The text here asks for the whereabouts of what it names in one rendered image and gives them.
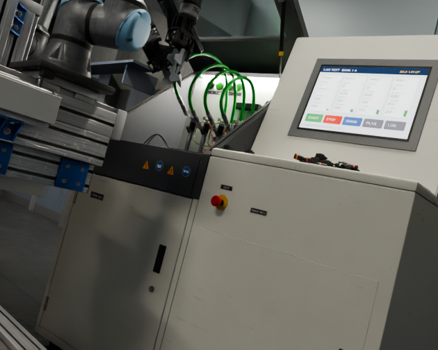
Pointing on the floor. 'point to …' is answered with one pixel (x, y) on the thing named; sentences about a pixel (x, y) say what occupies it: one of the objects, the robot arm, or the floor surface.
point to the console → (321, 229)
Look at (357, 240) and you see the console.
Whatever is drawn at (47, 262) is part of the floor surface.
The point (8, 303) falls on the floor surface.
